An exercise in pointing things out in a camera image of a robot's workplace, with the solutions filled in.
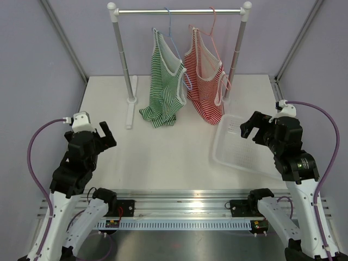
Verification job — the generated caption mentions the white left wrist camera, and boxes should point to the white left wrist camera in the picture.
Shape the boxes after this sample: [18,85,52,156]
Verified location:
[72,111,95,133]

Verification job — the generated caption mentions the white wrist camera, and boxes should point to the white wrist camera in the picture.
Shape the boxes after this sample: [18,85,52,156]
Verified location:
[269,100,296,122]
[72,111,95,133]

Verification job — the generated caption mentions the blue wire hanger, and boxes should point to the blue wire hanger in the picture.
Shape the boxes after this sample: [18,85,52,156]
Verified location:
[160,7,192,91]

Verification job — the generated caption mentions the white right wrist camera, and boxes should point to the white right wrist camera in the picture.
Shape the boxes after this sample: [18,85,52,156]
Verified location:
[269,100,296,122]

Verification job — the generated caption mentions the red striped tank top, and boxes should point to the red striped tank top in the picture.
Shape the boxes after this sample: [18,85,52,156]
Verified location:
[184,27,226,125]

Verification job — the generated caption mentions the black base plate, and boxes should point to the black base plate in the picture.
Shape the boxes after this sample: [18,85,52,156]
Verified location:
[225,200,252,218]
[105,200,135,218]

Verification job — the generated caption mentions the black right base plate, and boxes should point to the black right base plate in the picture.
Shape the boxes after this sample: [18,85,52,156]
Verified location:
[225,200,252,218]

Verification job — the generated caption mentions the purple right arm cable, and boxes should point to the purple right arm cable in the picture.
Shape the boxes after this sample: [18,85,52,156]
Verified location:
[288,101,341,261]

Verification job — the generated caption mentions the white plastic basket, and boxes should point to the white plastic basket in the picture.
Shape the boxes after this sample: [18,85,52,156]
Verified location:
[212,114,282,180]

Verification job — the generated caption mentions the white slotted cable duct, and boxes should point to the white slotted cable duct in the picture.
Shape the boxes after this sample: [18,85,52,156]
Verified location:
[95,220,251,231]

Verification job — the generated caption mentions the pink wire hanger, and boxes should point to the pink wire hanger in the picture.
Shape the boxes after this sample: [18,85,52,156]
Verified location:
[188,6,231,90]

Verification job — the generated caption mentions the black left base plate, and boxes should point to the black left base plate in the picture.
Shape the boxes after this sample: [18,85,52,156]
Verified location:
[105,200,135,218]

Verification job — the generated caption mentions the green striped tank top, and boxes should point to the green striped tank top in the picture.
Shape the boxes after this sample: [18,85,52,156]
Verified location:
[139,28,187,128]

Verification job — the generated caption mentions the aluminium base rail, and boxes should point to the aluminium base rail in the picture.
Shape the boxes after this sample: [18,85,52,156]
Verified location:
[35,189,334,220]

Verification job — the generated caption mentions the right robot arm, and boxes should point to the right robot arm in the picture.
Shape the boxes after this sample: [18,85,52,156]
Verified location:
[240,111,347,260]

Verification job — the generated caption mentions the white and silver clothes rack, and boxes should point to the white and silver clothes rack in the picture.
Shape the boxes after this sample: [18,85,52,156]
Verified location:
[107,1,252,130]

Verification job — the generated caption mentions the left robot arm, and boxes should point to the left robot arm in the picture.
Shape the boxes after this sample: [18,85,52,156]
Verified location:
[21,116,117,260]

